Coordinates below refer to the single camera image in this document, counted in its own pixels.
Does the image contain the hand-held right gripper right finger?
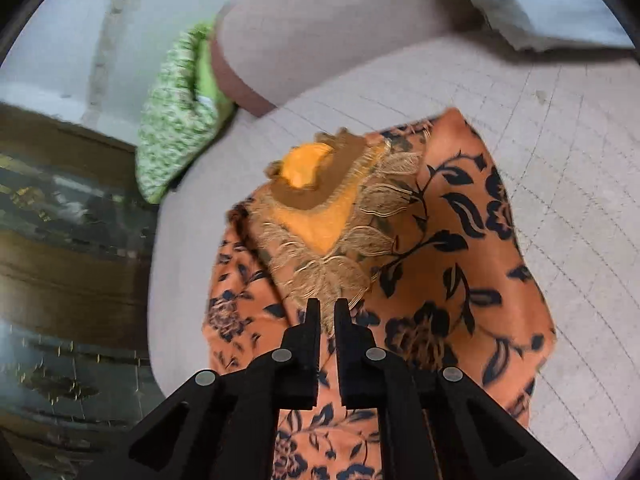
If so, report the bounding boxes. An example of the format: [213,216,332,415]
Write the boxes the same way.
[334,298,581,480]

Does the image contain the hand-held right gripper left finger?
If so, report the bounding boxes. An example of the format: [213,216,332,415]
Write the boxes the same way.
[89,298,321,480]

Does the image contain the orange floral garment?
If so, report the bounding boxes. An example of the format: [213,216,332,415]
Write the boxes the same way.
[201,107,557,480]

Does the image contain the green patterned cloth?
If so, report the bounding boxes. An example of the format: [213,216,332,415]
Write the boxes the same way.
[136,19,236,205]

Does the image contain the wooden glass-top table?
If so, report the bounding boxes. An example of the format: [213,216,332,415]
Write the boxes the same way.
[0,102,166,480]

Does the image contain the pink quilted sofa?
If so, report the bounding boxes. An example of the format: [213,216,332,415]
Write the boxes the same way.
[147,0,640,461]

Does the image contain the white cloth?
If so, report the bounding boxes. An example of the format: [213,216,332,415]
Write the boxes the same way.
[435,0,636,53]

